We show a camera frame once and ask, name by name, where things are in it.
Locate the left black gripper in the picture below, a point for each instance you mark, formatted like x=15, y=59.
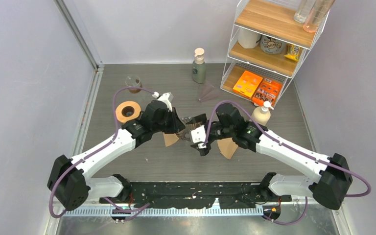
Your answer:
x=176, y=124

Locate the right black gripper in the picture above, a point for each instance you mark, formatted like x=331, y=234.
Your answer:
x=203, y=152

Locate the dark ribbed glass dripper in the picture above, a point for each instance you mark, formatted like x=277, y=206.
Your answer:
x=190, y=124

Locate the large wooden ring holder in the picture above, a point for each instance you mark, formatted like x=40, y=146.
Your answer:
x=127, y=111

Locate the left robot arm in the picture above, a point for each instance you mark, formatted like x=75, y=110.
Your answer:
x=71, y=179

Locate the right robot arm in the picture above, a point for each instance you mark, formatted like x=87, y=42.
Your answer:
x=325, y=179

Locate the pink glass dripper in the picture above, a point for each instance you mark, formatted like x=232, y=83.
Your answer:
x=206, y=91

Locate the green pump bottle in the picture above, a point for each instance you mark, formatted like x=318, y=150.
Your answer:
x=199, y=66

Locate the small glass with wood band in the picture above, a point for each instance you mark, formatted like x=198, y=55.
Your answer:
x=134, y=82

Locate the cream pump bottle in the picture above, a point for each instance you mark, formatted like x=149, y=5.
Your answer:
x=262, y=114

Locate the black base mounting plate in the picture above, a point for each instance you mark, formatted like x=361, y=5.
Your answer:
x=195, y=195

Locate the orange box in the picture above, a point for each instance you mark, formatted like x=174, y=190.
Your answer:
x=247, y=84

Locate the orange snack packet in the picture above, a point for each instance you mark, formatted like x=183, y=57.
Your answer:
x=268, y=90

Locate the white paper roll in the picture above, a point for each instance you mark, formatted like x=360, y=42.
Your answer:
x=248, y=39

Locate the cartoon printed tin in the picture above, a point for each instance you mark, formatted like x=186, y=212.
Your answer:
x=271, y=45

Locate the yellow snack bag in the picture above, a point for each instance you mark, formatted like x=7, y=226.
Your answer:
x=293, y=52

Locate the clear glass bottle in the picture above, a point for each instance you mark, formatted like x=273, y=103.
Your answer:
x=303, y=10

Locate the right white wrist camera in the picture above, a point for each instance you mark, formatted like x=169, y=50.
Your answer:
x=198, y=137

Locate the white wire wooden shelf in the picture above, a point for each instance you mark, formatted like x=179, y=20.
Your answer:
x=272, y=19

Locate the aluminium frame rail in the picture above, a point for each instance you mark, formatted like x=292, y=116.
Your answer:
x=74, y=20

